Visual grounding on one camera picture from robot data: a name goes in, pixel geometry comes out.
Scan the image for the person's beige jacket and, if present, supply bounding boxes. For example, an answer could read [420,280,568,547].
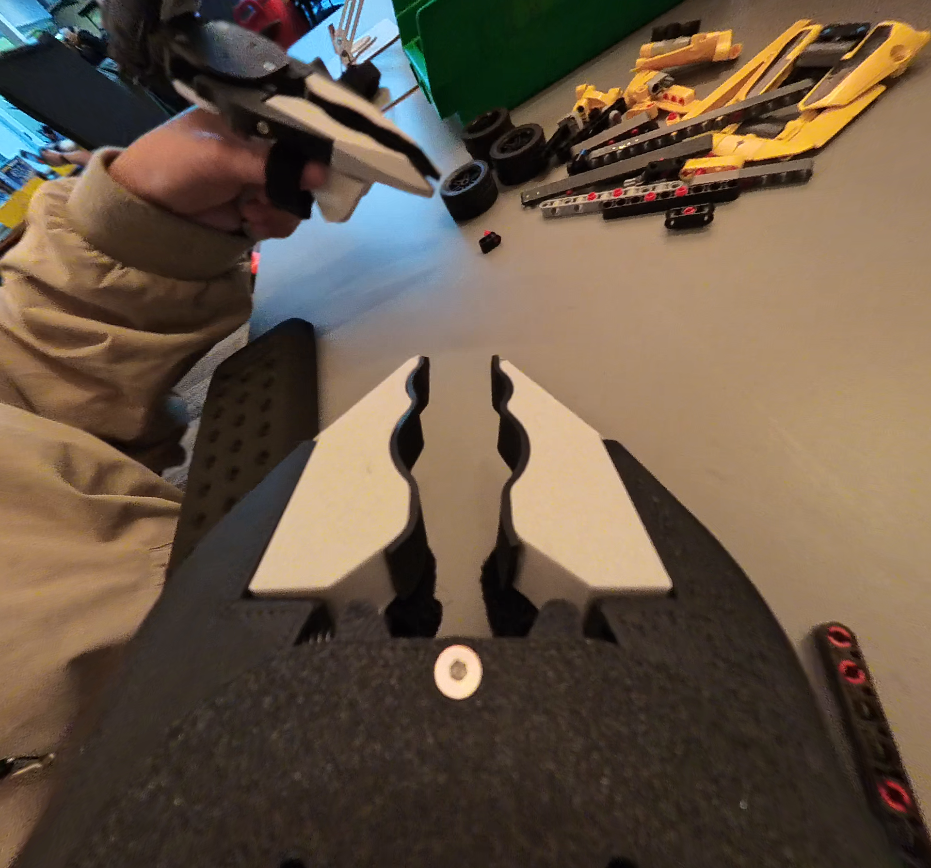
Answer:
[0,403,184,868]

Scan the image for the yellow toy car section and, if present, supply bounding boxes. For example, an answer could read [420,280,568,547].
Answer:
[520,19,931,231]

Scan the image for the white jointed desk lamp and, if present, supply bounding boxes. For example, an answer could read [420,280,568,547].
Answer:
[327,0,386,100]

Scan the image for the red office chair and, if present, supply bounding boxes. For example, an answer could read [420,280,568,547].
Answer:
[231,0,293,49]

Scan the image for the black tilted panel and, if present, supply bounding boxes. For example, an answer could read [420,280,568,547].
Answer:
[0,34,173,151]

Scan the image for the white table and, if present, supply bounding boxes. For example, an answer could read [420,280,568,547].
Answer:
[286,0,437,120]

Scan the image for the black toy tire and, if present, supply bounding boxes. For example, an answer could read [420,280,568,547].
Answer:
[460,108,515,161]
[439,160,500,222]
[489,124,548,186]

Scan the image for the black toy beam red pins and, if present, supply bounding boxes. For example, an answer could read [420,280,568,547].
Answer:
[809,621,931,863]

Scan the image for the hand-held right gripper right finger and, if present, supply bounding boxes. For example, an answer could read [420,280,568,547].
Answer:
[480,357,672,638]

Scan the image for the person's left hand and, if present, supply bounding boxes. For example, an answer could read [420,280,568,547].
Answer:
[109,108,328,240]

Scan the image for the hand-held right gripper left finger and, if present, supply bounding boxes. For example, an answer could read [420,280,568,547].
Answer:
[249,357,442,638]

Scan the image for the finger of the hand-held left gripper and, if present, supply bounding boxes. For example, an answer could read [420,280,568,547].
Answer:
[304,73,442,181]
[264,94,437,199]

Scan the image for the grey desk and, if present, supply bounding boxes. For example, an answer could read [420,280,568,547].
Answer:
[247,0,931,862]

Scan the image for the dark green bin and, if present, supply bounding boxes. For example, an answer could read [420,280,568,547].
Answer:
[389,0,744,125]

